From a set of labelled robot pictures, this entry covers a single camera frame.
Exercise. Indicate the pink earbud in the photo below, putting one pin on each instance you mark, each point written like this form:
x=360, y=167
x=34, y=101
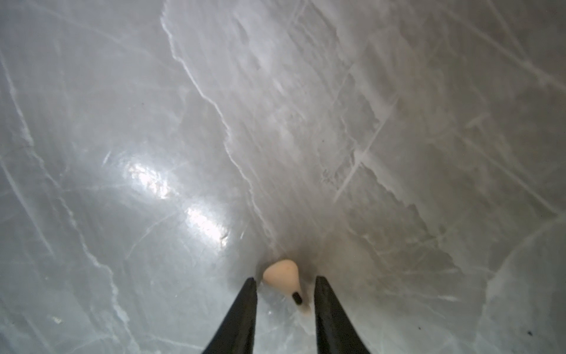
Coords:
x=284, y=277

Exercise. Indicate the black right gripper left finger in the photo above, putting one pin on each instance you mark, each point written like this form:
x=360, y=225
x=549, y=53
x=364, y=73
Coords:
x=237, y=331

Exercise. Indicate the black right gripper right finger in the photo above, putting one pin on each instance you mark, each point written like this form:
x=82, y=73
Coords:
x=334, y=331

